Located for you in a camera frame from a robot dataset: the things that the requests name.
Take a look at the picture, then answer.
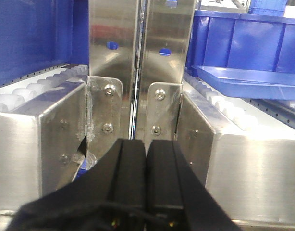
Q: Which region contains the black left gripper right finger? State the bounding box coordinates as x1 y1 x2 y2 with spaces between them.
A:
147 140 241 231

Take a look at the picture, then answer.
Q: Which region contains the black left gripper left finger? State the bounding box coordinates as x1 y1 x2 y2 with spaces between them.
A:
8 139 146 231

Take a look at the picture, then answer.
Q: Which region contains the blue plastic tray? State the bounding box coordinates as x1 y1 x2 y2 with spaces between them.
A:
192 65 295 101

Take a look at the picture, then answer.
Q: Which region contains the right white roller track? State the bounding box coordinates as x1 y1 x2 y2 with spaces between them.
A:
184 74 258 131

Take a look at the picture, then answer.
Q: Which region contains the white roller track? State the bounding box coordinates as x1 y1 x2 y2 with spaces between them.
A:
0 64 89 113
184 74 258 131

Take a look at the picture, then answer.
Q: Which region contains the left white roller track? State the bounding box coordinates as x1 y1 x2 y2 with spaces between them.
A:
0 64 89 113

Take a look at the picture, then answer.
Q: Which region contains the blue plastic crate right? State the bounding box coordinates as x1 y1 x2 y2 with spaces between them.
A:
186 10 295 74

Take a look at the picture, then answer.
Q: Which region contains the blue plastic crate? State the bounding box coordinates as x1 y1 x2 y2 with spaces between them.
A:
186 10 295 74
0 0 88 87

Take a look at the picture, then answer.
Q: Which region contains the blue plastic crate left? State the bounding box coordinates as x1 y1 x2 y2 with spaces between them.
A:
0 0 88 87

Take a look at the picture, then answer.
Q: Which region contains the stainless steel shelf front rail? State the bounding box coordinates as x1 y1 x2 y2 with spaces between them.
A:
177 93 295 230

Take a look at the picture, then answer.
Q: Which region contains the left steel upright post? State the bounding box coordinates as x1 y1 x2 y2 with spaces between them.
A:
86 0 141 160

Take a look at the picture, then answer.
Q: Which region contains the steel upright post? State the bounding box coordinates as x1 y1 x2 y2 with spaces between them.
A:
135 0 196 144
86 0 141 160

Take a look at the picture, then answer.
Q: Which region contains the right steel upright post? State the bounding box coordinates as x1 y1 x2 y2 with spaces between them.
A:
135 0 196 144

